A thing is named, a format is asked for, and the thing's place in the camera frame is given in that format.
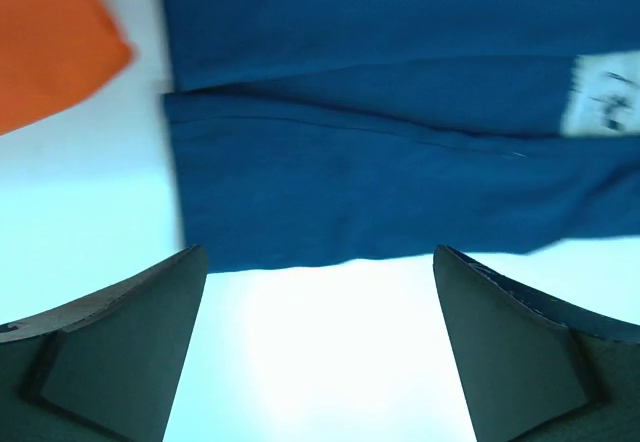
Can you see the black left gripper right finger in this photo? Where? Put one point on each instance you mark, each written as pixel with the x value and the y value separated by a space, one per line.
pixel 532 366

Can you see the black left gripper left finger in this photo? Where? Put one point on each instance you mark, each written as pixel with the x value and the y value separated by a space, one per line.
pixel 106 366

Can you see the blue t shirt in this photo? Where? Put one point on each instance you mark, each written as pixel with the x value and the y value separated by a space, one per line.
pixel 308 133

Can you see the folded orange t shirt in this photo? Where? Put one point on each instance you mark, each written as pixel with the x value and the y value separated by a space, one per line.
pixel 54 55

